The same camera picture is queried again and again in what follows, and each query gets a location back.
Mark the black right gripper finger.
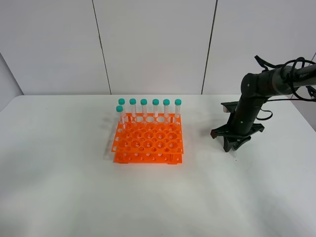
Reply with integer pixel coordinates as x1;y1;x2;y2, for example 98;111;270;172
223;136;237;153
233;136;251;151

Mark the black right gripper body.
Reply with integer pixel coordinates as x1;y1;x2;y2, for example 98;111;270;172
210;118;265;140

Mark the green-capped test tube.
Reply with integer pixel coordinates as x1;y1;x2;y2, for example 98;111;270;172
230;151;237;159

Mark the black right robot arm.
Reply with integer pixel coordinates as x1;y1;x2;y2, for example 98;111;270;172
210;64;316;152

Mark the row tube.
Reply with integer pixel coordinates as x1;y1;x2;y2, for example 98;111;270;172
140;99;148;118
118;98;126;116
129;98;137;122
153;99;159;118
163;99;170;119
175;99;182;118

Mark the orange test tube rack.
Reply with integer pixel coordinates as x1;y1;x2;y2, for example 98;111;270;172
111;113;184;164

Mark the front-left racked test tube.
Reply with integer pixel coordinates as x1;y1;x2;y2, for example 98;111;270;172
116;105;126;129

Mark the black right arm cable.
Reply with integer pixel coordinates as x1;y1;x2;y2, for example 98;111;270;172
254;55;316;121

